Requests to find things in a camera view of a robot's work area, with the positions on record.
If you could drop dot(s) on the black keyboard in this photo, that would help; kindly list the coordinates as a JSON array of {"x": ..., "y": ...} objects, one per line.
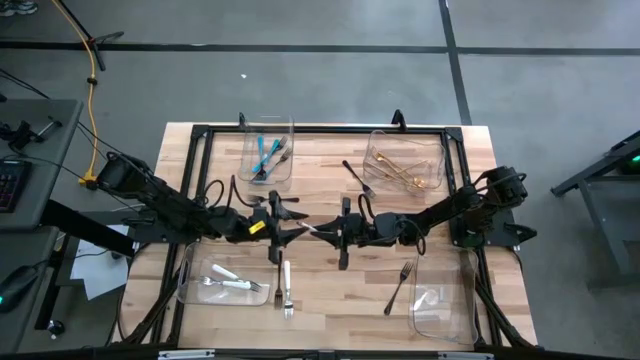
[{"x": 12, "y": 185}]

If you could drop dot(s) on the black desk clamp device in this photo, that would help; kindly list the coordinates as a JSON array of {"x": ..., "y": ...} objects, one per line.
[{"x": 20, "y": 135}]

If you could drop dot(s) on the black computer mouse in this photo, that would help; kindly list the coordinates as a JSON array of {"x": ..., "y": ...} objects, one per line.
[{"x": 17, "y": 287}]

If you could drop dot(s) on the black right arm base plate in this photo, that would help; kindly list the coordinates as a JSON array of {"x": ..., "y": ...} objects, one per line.
[{"x": 520, "y": 232}]

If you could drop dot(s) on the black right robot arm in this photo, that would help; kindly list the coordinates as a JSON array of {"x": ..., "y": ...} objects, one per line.
[{"x": 450, "y": 207}]

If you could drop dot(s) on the cutlery pile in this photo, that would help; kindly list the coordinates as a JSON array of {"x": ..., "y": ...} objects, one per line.
[{"x": 395, "y": 167}]

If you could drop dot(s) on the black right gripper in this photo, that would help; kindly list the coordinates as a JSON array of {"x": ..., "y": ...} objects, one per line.
[{"x": 370, "y": 229}]

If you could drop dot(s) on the dark grey cart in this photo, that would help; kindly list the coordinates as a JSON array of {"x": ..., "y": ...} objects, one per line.
[{"x": 615, "y": 225}]

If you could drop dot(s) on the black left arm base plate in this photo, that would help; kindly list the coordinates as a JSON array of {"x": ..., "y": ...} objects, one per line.
[{"x": 150, "y": 236}]

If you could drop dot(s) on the black frame bracket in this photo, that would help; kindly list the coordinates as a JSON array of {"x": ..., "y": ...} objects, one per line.
[
  {"x": 398, "y": 120},
  {"x": 242, "y": 121}
]

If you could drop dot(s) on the clear plastic bin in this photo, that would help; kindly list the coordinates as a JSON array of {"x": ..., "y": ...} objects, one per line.
[
  {"x": 248, "y": 150},
  {"x": 435, "y": 150},
  {"x": 445, "y": 310},
  {"x": 225, "y": 297}
]

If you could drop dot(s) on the black desk support beam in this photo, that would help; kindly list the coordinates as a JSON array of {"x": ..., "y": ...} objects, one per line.
[{"x": 85, "y": 230}]

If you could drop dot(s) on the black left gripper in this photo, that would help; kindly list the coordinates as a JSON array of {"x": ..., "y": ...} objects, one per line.
[{"x": 245, "y": 225}]

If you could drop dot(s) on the black round knob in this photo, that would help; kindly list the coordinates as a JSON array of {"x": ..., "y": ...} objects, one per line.
[{"x": 55, "y": 327}]

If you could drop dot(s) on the yellow tape label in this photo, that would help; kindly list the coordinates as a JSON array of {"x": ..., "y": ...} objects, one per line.
[{"x": 257, "y": 228}]

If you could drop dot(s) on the black metal rig frame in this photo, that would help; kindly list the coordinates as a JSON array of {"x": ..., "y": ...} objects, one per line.
[{"x": 325, "y": 130}]

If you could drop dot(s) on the black tripod stand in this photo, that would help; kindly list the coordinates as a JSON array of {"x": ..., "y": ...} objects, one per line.
[{"x": 93, "y": 40}]

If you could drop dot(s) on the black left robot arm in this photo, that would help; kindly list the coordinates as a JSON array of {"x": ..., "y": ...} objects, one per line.
[{"x": 170, "y": 205}]

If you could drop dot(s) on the grey low desk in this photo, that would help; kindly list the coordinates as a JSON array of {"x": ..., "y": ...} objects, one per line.
[{"x": 25, "y": 240}]

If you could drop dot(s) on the person's shoe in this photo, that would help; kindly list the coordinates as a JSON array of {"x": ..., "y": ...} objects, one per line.
[{"x": 22, "y": 7}]

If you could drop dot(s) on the white metal bracket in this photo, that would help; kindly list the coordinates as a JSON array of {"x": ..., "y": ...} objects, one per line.
[
  {"x": 465, "y": 356},
  {"x": 185, "y": 354}
]

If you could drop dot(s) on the white paper sheet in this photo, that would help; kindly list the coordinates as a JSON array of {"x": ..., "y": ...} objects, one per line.
[{"x": 95, "y": 275}]

